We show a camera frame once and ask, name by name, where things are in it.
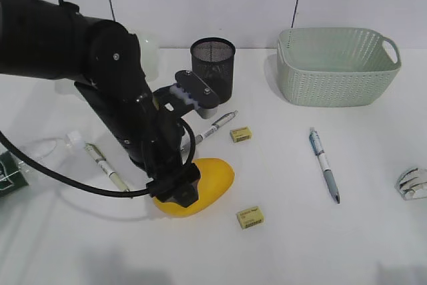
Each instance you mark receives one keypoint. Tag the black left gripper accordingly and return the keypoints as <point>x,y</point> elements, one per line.
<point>162,131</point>

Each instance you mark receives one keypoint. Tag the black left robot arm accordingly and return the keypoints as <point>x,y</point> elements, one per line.
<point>54,41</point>

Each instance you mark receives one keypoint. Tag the beige white pen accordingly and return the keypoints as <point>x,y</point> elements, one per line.
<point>108,170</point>

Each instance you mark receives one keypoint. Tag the yellow mango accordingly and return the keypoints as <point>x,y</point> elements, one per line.
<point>216,178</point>

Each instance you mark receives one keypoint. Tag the blue white pen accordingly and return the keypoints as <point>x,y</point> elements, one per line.
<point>324,165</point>

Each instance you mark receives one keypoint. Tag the yellow eraser front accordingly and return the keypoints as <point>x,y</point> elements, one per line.
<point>250,217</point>

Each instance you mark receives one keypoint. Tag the waste paper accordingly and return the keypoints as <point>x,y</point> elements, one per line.
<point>411,185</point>

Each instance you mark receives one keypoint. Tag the grey white pen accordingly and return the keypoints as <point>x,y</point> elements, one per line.
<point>215,126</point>

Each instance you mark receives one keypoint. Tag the black mesh pen holder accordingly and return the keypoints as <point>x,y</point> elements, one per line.
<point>212,59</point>

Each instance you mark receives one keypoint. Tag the yellow eraser near holder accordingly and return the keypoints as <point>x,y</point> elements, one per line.
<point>240,134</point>

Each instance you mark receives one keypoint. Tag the green woven plastic basket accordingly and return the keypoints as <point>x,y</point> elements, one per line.
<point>335,66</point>

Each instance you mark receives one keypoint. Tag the clear water bottle green label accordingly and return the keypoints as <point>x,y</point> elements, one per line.
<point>49,152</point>

